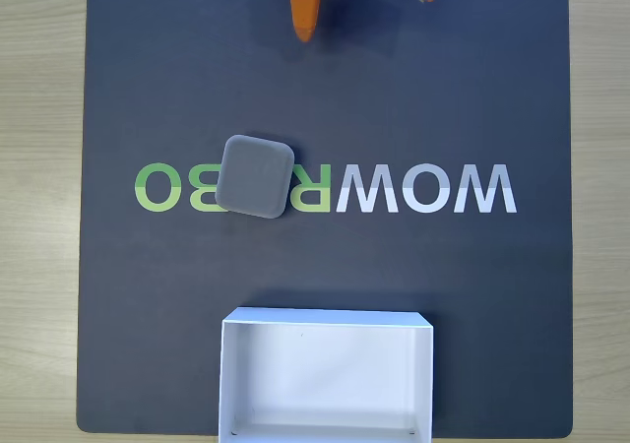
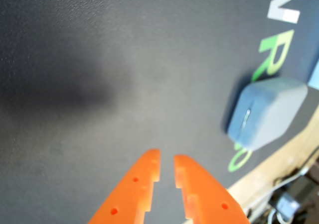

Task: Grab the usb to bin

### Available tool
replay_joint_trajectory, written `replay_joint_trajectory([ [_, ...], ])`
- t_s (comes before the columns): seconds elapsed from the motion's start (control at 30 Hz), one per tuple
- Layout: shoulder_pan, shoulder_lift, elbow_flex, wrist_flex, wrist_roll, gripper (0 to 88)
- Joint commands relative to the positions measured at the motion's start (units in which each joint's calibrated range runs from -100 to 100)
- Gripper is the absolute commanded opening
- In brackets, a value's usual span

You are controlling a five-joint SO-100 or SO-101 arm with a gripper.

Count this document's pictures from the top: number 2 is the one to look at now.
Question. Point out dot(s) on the grey electronic adapter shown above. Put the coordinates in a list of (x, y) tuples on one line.
[(286, 205)]

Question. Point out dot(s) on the white cardboard box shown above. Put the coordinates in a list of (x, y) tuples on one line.
[(315, 77)]

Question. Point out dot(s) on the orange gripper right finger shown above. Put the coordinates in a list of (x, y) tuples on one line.
[(207, 199)]

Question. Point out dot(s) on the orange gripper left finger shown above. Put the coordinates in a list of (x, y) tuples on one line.
[(129, 191)]

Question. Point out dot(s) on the dark mat with WOWROBO print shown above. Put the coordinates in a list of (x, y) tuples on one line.
[(99, 59)]

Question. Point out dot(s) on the grey square usb charger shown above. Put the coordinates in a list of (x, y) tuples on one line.
[(264, 114)]

